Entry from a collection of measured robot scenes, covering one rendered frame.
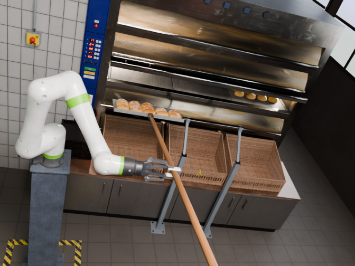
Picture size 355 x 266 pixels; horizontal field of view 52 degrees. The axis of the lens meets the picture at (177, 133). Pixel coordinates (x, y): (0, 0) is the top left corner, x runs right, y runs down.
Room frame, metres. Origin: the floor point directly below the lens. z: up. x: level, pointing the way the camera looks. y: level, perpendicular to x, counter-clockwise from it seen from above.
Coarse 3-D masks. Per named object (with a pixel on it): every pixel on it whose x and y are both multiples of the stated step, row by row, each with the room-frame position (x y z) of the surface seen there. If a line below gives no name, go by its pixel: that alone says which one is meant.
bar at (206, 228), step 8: (104, 104) 2.36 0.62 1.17; (192, 120) 2.56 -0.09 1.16; (200, 120) 2.59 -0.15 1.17; (240, 128) 2.68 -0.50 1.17; (184, 136) 2.47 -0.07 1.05; (240, 136) 2.66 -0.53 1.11; (184, 144) 2.42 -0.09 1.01; (184, 152) 2.37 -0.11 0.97; (184, 160) 2.34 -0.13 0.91; (232, 168) 2.49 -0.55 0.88; (232, 176) 2.47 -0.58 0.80; (224, 184) 2.50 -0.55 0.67; (168, 192) 2.35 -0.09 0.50; (224, 192) 2.47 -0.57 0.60; (168, 200) 2.33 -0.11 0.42; (216, 208) 2.47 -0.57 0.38; (160, 216) 2.33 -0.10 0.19; (152, 224) 2.37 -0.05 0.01; (160, 224) 2.34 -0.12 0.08; (208, 224) 2.47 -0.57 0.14; (152, 232) 2.28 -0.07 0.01; (160, 232) 2.31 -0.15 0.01; (208, 232) 2.50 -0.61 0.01
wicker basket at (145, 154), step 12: (108, 120) 2.68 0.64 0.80; (120, 120) 2.72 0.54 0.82; (132, 120) 2.75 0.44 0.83; (144, 120) 2.79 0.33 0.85; (108, 132) 2.66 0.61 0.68; (120, 132) 2.70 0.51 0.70; (144, 132) 2.77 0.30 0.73; (108, 144) 2.61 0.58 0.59; (120, 144) 2.67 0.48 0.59; (132, 144) 2.71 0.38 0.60; (144, 144) 2.75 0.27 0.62; (156, 144) 2.79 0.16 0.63; (132, 156) 2.56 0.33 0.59; (144, 156) 2.61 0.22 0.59; (156, 156) 2.67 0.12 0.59; (156, 168) 2.39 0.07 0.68
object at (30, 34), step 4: (28, 32) 2.46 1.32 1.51; (32, 32) 2.48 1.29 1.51; (36, 32) 2.50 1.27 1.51; (40, 32) 2.52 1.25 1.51; (28, 36) 2.46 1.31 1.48; (32, 36) 2.46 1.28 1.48; (40, 36) 2.50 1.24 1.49; (28, 40) 2.46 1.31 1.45; (36, 40) 2.47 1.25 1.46; (40, 40) 2.51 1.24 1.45; (32, 44) 2.47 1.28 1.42; (36, 44) 2.47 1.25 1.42
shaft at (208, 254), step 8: (152, 120) 2.15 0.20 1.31; (160, 136) 1.85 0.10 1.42; (160, 144) 1.74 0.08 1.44; (168, 152) 1.62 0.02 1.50; (168, 160) 1.51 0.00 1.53; (176, 176) 1.34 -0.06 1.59; (176, 184) 1.27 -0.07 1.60; (184, 192) 1.19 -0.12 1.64; (184, 200) 1.13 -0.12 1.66; (192, 208) 1.07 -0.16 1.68; (192, 216) 1.01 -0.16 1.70; (192, 224) 0.97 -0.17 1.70; (200, 232) 0.92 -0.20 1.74; (200, 240) 0.88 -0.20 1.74; (208, 248) 0.83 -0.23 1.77; (208, 256) 0.79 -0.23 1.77; (208, 264) 0.77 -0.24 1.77; (216, 264) 0.76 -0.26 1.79
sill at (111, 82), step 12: (108, 84) 2.71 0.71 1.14; (120, 84) 2.74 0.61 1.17; (132, 84) 2.79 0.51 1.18; (144, 84) 2.86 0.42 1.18; (180, 96) 2.90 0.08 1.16; (192, 96) 2.94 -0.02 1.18; (204, 96) 3.01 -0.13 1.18; (240, 108) 3.08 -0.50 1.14; (252, 108) 3.11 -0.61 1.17; (264, 108) 3.17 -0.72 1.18
